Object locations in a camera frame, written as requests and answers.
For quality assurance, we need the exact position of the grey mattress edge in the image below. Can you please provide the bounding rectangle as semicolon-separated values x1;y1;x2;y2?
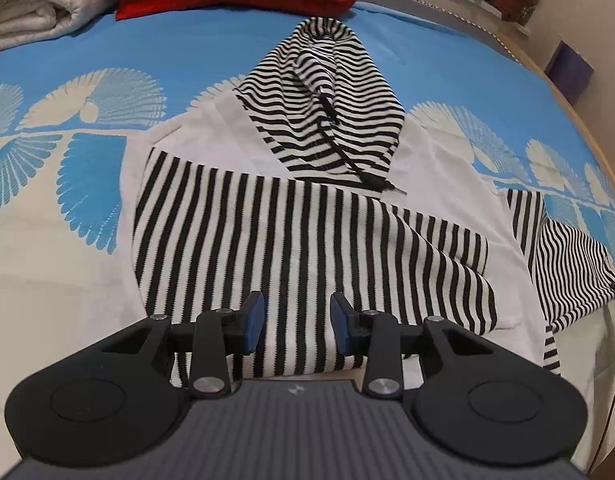
359;0;517;60

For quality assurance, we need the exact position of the blue white patterned bedsheet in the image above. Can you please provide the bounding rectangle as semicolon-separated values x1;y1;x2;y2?
0;3;615;477

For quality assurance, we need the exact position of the wooden bed frame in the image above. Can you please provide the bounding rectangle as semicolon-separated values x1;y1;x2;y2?
496;29;615;191

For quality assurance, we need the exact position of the black white striped hoodie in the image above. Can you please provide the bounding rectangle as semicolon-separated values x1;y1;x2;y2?
118;18;615;378

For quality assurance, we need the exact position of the purple rolled mat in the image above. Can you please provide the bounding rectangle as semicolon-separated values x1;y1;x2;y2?
545;40;594;106

